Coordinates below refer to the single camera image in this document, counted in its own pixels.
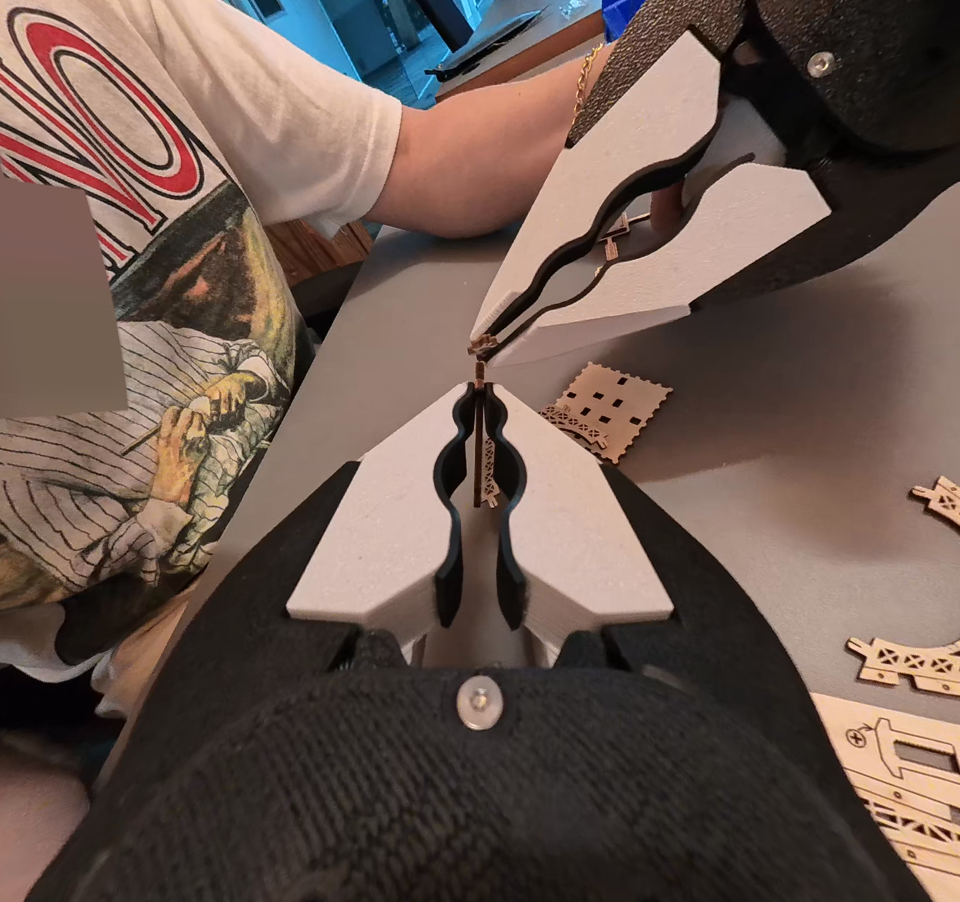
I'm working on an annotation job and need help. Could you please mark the square toothed wooden plate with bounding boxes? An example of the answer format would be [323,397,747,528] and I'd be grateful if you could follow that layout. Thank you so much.
[558,362,674,465]

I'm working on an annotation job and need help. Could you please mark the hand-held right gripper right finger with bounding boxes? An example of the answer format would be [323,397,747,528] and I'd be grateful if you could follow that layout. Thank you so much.
[483,383,675,669]

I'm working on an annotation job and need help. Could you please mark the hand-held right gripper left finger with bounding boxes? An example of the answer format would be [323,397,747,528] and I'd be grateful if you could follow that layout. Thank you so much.
[285,383,479,669]

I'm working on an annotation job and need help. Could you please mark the person in printed t-shirt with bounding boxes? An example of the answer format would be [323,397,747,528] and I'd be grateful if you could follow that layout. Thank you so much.
[0,0,406,719]

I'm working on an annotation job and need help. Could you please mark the wooden square frame piece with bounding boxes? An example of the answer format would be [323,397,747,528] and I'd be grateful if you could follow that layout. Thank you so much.
[594,210,652,278]

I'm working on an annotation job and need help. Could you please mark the dark flat board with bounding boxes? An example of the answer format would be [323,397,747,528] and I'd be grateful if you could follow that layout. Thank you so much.
[423,9,550,79]

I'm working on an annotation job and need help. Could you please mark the large wooden parts sheet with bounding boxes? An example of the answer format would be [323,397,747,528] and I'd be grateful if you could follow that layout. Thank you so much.
[812,692,960,902]

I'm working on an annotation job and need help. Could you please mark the gold chain bracelet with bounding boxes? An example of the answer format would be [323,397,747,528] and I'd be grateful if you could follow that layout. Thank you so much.
[571,43,607,130]

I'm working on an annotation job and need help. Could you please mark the grey desk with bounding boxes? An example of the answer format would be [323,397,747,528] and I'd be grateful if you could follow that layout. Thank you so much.
[93,182,960,902]

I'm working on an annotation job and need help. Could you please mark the person's leg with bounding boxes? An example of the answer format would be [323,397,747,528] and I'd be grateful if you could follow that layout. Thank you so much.
[0,755,95,902]

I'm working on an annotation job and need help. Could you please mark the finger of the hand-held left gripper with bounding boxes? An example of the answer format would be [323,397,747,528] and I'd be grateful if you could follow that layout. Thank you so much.
[469,30,787,340]
[487,155,834,369]

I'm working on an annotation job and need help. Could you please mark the person's left hand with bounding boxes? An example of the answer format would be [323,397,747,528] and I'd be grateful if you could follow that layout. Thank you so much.
[649,176,688,237]

